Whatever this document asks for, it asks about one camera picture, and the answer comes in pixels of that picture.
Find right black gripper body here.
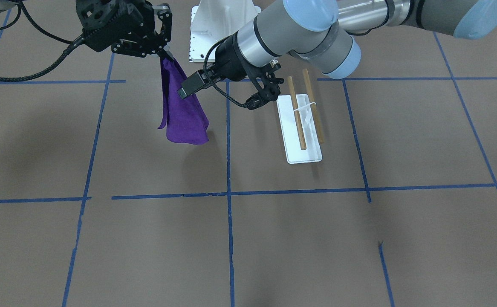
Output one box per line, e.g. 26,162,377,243
76,0,155,52

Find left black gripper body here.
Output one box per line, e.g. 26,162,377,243
201,32,284,88

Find purple towel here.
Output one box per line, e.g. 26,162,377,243
158,58,209,145

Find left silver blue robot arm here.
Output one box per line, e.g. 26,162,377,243
177,0,497,110

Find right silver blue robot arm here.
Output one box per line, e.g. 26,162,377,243
0,0,174,62

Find white wooden towel rack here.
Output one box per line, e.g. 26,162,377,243
276,68,324,165

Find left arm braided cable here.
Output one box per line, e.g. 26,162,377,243
203,36,260,109

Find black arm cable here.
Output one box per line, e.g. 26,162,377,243
0,0,91,82

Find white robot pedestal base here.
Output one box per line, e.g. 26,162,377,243
189,0,261,63

